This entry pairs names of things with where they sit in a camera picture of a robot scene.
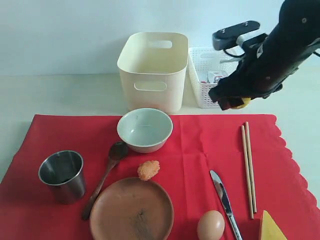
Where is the silver table knife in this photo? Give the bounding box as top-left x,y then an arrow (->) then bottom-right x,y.
209,170 -> 243,240

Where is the orange fried nugget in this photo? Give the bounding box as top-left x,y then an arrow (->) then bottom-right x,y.
137,160 -> 160,181

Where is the brown round plate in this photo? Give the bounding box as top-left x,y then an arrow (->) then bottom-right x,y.
89,177 -> 174,240

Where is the right wooden chopstick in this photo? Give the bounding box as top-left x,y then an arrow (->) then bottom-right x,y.
244,121 -> 257,213

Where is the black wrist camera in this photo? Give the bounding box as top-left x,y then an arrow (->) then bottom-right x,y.
212,20 -> 261,51

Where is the yellow lemon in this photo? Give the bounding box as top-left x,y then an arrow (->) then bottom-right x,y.
231,97 -> 251,109

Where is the red table cloth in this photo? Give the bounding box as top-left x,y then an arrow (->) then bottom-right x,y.
0,114 -> 320,240

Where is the dark wooden spoon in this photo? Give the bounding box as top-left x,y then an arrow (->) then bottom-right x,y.
81,141 -> 129,221

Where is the brown egg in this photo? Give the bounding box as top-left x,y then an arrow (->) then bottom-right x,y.
197,210 -> 225,240

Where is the pale green ceramic bowl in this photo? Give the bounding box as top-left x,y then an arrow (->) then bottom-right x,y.
116,108 -> 174,154

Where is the blue white milk carton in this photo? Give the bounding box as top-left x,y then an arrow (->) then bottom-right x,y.
207,70 -> 228,84

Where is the cream plastic storage bin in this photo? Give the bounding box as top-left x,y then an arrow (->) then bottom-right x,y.
117,32 -> 189,113

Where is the stainless steel cup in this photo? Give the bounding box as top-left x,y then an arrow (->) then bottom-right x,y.
38,150 -> 86,205

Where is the yellow cheese wedge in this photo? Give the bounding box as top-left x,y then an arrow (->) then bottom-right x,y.
258,210 -> 287,240

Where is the white perforated plastic basket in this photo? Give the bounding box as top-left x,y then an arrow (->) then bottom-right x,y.
188,46 -> 238,109

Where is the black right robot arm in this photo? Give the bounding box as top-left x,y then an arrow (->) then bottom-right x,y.
208,0 -> 320,110

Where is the wooden chopstick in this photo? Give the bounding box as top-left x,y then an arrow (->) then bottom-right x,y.
241,125 -> 254,220
244,121 -> 257,213

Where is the left wooden chopstick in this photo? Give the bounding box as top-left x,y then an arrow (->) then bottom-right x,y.
241,125 -> 254,220

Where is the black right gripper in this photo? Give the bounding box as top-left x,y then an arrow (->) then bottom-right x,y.
208,23 -> 320,111

